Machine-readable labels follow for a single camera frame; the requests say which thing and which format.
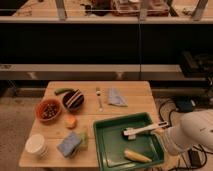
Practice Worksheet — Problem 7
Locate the orange bowl with beans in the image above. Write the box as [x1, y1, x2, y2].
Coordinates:
[35, 99, 62, 123]

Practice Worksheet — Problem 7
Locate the blue sponge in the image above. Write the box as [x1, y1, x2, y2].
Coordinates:
[57, 132, 81, 157]

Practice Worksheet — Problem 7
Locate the yellow corn cob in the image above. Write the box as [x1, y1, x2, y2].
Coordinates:
[124, 149, 151, 163]

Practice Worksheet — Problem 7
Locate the black box on shelf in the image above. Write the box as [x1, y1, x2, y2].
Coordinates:
[179, 51, 213, 78]

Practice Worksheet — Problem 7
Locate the silver fork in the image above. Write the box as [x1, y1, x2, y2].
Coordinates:
[96, 87, 103, 111]

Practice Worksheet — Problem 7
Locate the white dish brush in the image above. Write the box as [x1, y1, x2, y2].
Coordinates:
[123, 121, 168, 140]

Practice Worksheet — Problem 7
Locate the blue folded cloth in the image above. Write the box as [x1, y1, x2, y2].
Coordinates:
[108, 88, 127, 107]

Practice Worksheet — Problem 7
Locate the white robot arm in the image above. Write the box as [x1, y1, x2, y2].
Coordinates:
[162, 109, 213, 155]

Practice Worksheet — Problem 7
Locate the wooden table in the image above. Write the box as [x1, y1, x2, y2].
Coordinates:
[19, 81, 159, 170]

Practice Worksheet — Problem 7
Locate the green yellow sponge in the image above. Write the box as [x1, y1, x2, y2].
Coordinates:
[79, 132, 88, 150]

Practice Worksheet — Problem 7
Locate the orange fruit piece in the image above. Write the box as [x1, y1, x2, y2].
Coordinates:
[65, 115, 77, 129]

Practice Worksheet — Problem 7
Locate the green pepper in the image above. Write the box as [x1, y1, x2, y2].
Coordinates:
[54, 88, 74, 95]

